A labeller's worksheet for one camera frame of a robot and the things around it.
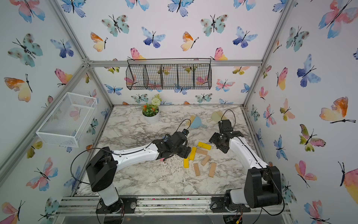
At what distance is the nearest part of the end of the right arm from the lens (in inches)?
24.2

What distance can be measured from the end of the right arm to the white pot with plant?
17.4 inches

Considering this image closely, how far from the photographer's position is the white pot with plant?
0.97 meters
